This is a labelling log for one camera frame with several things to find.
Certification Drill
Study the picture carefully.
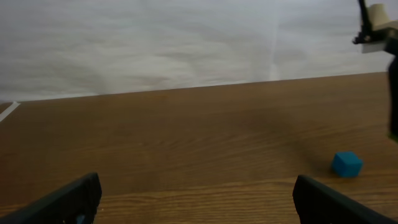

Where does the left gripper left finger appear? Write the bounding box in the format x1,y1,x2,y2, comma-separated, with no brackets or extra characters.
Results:
0,172,103,224

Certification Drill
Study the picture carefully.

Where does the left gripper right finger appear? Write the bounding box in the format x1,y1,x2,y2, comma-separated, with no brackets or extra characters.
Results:
292,174,398,224

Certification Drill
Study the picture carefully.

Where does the blue cube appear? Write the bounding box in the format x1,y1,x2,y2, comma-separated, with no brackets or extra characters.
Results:
330,151,364,179

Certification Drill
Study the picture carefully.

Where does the black cable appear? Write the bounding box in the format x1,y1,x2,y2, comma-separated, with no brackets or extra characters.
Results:
352,0,374,45

